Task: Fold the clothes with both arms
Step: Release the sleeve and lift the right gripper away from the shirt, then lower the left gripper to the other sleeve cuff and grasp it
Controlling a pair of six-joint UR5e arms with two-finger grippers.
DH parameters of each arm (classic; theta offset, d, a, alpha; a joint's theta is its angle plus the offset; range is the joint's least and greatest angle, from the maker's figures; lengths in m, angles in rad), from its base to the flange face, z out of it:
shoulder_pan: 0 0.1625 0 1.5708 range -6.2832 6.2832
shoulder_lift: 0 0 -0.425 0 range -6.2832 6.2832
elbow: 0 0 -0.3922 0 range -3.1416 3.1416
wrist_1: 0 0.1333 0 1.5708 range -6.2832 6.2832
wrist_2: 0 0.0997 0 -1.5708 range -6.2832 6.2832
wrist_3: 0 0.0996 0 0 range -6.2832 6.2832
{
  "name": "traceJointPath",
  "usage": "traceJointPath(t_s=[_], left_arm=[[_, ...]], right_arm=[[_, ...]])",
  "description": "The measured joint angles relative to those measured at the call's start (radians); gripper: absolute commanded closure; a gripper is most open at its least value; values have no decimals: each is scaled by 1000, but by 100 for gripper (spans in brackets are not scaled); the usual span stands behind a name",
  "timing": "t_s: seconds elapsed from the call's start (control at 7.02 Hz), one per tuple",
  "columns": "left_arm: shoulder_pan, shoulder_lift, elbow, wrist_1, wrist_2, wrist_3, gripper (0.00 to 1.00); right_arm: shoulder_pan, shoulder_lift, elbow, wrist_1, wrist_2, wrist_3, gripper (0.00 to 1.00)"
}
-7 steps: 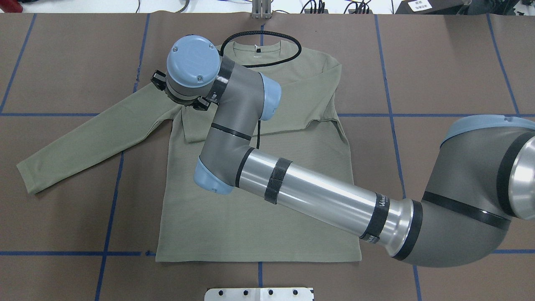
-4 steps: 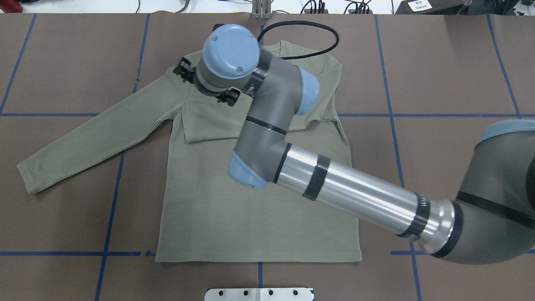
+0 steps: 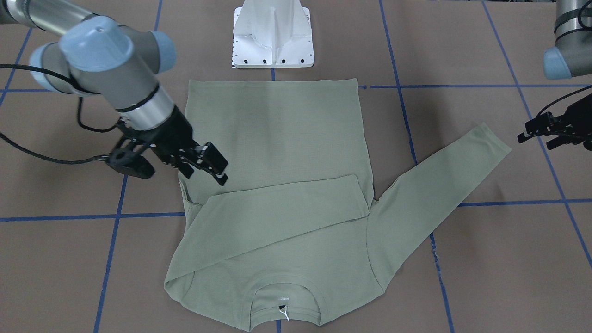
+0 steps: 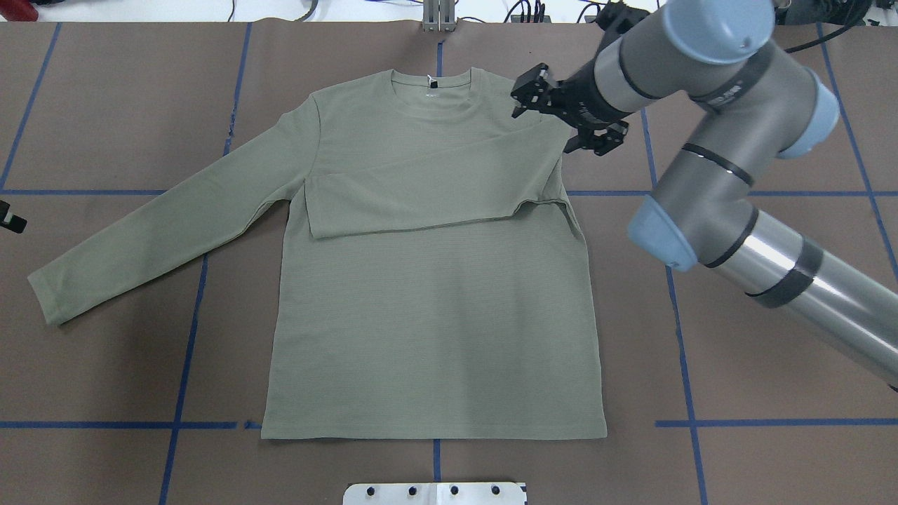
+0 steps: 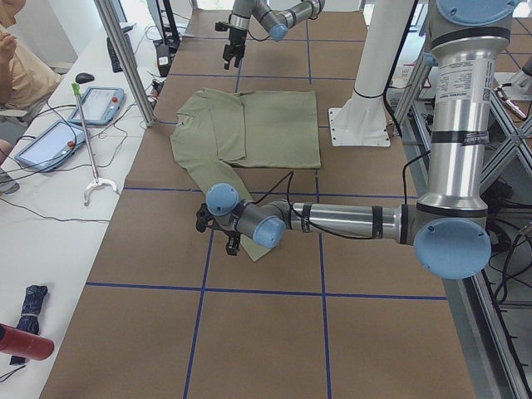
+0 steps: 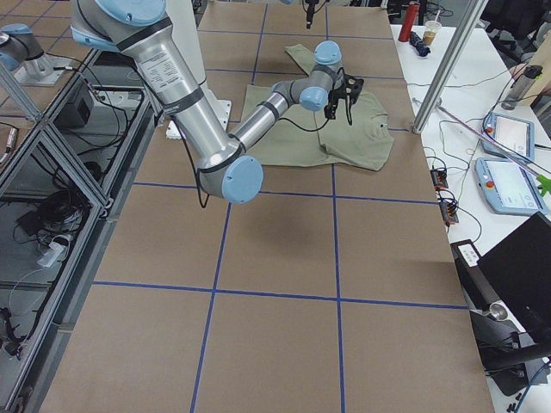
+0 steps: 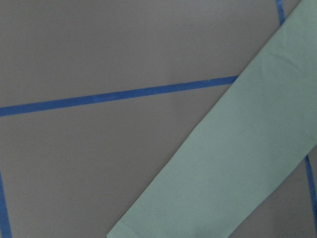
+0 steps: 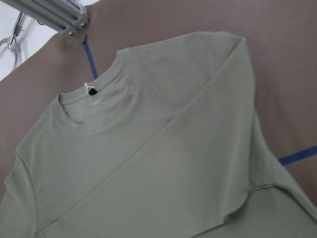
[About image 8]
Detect sage green long-sleeve shirt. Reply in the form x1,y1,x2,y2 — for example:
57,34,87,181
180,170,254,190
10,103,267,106
0,32,317,238

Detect metal carabiner clip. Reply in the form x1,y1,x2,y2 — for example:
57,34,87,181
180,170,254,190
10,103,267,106
0,12,26,71

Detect aluminium frame post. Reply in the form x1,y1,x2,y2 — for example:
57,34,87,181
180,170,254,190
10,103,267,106
4,0,89,38

